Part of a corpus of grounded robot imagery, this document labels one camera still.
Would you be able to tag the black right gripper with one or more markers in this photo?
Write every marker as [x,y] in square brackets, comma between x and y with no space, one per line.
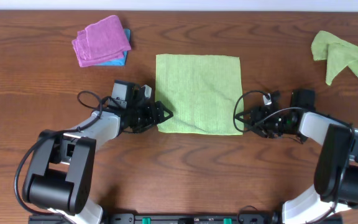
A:
[254,118]

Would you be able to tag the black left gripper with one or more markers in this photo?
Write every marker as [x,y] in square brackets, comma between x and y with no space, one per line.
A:
[155,114]

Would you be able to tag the light green cloth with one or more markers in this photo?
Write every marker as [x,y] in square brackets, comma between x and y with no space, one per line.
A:
[202,91]

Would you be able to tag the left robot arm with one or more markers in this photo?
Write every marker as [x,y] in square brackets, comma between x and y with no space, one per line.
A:
[59,176]

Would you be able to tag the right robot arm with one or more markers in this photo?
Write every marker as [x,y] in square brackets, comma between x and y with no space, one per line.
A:
[335,185]

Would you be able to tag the folded blue cloth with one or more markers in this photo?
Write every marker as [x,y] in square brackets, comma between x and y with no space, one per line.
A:
[121,61]

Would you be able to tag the folded purple cloth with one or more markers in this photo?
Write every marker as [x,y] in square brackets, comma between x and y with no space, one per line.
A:
[100,42]

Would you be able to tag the crumpled green cloth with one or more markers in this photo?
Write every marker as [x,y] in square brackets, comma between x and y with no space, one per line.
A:
[337,53]

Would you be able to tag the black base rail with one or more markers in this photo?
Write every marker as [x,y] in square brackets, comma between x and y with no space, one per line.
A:
[248,217]

